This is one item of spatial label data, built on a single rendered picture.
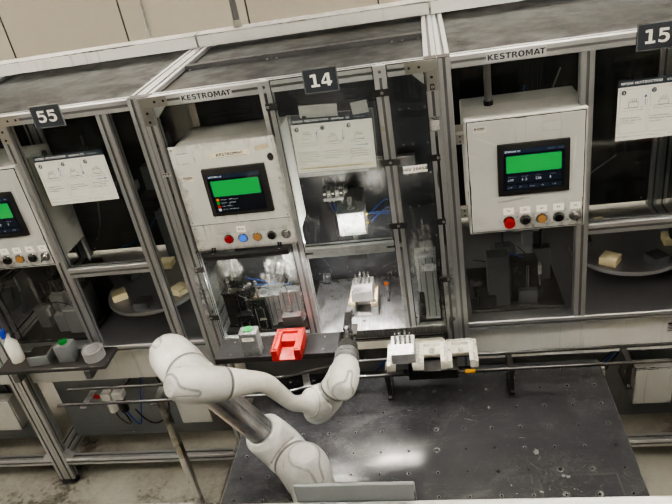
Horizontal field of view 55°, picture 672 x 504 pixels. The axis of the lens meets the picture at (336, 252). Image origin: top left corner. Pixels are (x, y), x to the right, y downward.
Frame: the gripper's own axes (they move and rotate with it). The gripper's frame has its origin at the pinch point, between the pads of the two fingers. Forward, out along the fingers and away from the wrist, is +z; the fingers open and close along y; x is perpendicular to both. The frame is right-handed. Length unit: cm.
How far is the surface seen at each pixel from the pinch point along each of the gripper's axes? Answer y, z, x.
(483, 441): -44, -23, -46
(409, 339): -17.7, 8.0, -20.6
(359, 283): -9.4, 40.0, 1.2
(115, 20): 74, 380, 237
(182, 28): 58, 380, 177
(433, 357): -27.8, 7.9, -29.5
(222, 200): 48, 18, 46
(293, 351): -16.6, 3.4, 27.2
